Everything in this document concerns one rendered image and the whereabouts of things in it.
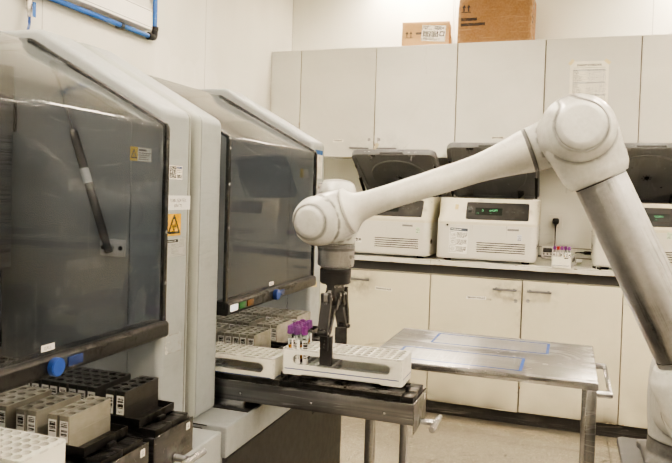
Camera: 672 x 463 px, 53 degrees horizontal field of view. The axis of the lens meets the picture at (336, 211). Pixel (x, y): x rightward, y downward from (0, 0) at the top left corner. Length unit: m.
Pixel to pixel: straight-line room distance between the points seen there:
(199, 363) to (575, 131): 0.97
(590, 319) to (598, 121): 2.64
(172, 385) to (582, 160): 0.96
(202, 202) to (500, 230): 2.51
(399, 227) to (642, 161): 1.39
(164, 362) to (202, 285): 0.21
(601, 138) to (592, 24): 3.29
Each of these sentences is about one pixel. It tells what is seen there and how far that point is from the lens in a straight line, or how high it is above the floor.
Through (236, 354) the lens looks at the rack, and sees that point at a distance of 1.71.
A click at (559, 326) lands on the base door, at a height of 0.58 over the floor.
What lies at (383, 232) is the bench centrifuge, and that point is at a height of 1.04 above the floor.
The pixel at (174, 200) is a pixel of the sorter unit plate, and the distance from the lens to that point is 1.47.
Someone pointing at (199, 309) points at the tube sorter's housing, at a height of 0.99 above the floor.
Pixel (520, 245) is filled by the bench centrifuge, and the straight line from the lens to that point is 3.84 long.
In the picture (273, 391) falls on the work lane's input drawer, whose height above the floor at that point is 0.79.
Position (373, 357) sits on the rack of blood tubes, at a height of 0.90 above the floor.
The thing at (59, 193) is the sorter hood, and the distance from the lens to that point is 1.18.
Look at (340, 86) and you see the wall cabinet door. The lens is 4.39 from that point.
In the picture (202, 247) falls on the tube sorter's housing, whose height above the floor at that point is 1.14.
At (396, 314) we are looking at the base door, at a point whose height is 0.57.
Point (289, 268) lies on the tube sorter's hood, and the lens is 2.03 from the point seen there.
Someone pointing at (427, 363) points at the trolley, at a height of 0.82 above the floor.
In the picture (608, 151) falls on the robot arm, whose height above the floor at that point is 1.36.
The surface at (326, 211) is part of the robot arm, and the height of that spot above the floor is 1.23.
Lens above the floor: 1.27
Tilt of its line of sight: 2 degrees down
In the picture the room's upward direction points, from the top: 2 degrees clockwise
